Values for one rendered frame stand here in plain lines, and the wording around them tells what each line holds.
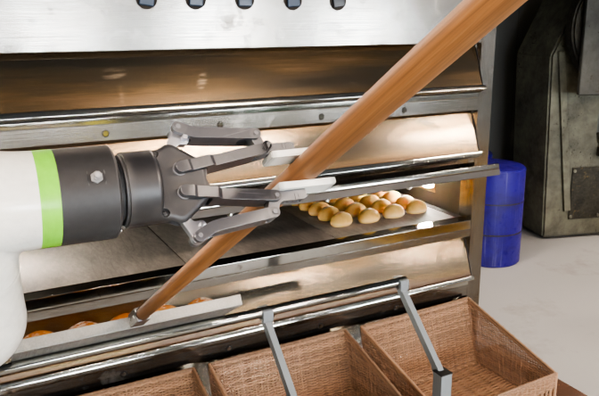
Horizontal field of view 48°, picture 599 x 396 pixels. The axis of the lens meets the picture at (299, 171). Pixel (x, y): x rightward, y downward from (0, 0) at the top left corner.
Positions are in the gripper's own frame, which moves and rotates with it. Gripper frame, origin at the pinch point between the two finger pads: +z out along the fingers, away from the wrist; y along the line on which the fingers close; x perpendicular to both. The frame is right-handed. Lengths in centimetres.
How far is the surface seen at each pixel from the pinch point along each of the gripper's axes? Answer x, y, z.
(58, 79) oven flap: -114, -71, -7
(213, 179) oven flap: -130, -42, 38
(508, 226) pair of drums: -343, -46, 354
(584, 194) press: -361, -65, 471
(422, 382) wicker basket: -170, 37, 120
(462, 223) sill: -148, -19, 145
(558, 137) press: -340, -115, 441
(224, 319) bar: -116, 3, 27
